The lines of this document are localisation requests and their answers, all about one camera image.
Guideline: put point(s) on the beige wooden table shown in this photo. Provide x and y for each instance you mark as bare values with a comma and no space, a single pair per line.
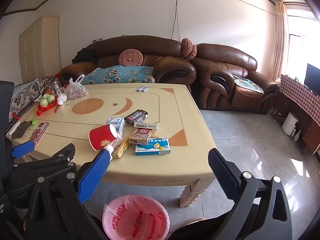
170,110

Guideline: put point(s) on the blue white medicine box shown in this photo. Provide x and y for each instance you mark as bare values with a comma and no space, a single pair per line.
152,146

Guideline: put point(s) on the pink round cushion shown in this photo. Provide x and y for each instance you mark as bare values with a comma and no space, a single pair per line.
188,48
130,57

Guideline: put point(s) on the blue floral blanket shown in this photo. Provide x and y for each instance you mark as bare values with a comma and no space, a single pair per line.
117,76

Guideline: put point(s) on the blue armchair seat cover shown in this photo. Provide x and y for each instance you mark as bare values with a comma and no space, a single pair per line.
248,85

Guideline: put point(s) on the glass jar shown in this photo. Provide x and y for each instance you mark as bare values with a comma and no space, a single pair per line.
55,86

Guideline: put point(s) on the small white bundle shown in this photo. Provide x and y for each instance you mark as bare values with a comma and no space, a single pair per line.
61,99

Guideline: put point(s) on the red paper cup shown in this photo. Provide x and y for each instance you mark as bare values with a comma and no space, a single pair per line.
101,136

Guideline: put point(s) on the black garment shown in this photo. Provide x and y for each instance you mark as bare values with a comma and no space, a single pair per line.
83,56

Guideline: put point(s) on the green apple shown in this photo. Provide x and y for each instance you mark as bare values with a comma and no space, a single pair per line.
44,102
51,98

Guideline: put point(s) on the red plastic piece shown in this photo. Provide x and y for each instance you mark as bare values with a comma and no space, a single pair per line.
16,116

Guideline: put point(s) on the clear plastic bag of nuts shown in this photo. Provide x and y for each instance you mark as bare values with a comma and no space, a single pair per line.
76,91

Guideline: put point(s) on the brown wooden sideboard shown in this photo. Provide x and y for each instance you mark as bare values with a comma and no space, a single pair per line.
305,127

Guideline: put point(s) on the black cloth piece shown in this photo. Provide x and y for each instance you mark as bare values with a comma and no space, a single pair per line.
21,130

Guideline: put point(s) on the blue white carton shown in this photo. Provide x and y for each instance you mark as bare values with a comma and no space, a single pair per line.
117,123

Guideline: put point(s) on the beige wooden cabinet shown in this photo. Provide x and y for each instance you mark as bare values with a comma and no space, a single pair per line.
40,50

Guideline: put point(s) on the brown leather sofa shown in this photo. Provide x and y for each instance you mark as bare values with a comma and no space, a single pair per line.
150,47

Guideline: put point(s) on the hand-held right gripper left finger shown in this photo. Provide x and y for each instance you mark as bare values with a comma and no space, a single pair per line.
93,172

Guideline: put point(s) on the red checked tablecloth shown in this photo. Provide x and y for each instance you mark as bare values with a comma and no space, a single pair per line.
297,92

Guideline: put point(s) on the dark flat box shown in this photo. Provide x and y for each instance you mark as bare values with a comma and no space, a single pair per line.
135,116

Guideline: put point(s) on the white round appliance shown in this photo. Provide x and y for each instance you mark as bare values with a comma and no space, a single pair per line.
290,123

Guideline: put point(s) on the black white patterned cover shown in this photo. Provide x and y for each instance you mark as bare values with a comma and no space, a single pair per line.
25,92

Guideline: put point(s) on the beige curtain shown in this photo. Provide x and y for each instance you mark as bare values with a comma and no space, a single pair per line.
280,42

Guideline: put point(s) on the small green toy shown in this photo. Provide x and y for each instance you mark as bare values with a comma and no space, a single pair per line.
34,122

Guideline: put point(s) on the brown leather armchair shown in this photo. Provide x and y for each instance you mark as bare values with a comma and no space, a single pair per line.
225,60

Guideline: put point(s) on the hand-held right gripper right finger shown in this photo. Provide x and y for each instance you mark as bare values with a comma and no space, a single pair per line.
221,172

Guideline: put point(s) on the white tissue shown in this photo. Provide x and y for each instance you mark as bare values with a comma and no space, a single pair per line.
115,143

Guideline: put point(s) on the red fruit tray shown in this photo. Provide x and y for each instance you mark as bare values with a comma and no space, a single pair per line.
46,108

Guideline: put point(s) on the black monitor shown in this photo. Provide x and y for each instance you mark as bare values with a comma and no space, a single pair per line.
312,80

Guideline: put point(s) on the pink trash bin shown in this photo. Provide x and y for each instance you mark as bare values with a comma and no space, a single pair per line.
136,217

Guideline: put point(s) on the white long box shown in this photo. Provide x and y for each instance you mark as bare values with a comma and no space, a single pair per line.
146,125

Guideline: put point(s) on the white ribbed strip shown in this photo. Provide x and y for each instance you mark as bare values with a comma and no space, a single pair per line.
12,129

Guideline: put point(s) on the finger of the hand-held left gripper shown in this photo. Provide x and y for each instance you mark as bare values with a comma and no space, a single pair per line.
62,153
22,148

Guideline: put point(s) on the yellow long box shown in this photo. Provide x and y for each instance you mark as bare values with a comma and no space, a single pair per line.
122,148

